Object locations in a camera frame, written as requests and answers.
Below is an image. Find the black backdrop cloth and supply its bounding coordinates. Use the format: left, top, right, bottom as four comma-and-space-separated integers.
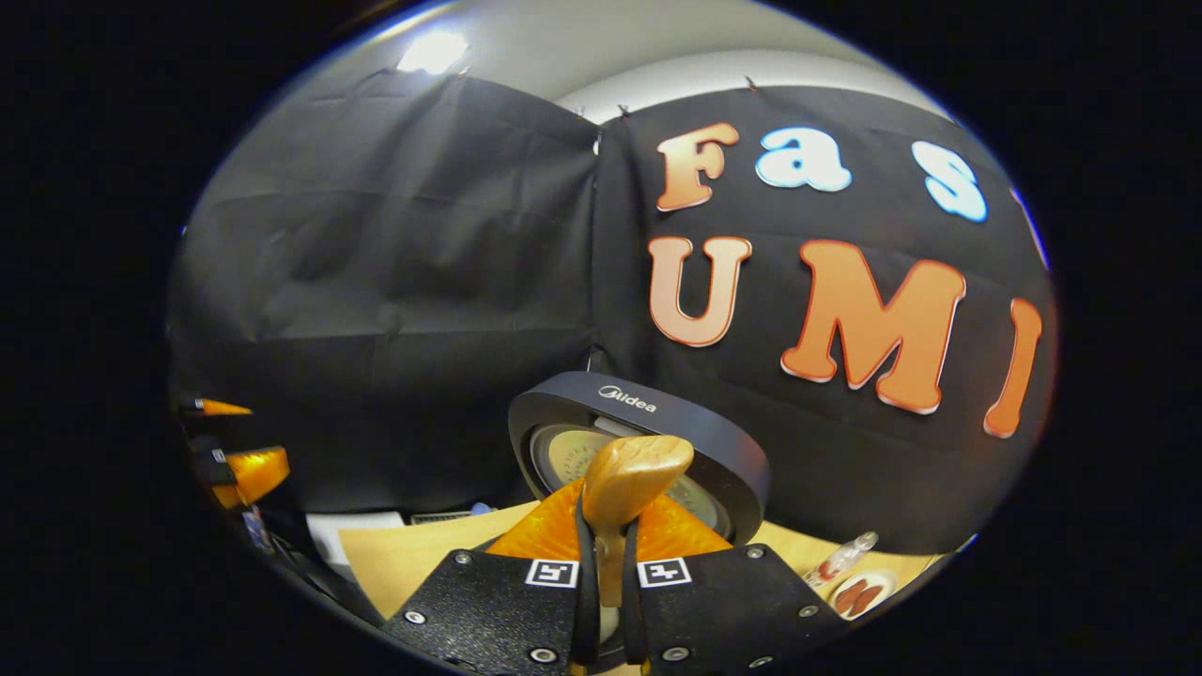
167, 68, 1060, 555

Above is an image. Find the white box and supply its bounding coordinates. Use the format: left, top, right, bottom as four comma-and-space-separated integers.
306, 512, 407, 566

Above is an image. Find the ceiling light panel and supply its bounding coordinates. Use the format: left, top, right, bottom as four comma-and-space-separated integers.
396, 31, 469, 74

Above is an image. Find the wooden spoon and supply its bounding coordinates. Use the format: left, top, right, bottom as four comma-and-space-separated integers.
582, 435, 696, 611

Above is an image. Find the clear drink bottle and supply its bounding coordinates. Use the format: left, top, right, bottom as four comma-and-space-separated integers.
806, 530, 881, 590

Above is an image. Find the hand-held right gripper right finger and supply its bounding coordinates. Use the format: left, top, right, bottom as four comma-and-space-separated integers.
622, 493, 851, 668

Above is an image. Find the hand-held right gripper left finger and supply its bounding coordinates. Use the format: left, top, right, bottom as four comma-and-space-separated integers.
383, 479, 597, 669

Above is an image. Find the white round plate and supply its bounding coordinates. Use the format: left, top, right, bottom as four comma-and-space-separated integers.
828, 569, 898, 621

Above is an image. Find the black silver rice cooker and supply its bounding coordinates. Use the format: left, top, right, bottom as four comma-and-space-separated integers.
508, 371, 773, 547

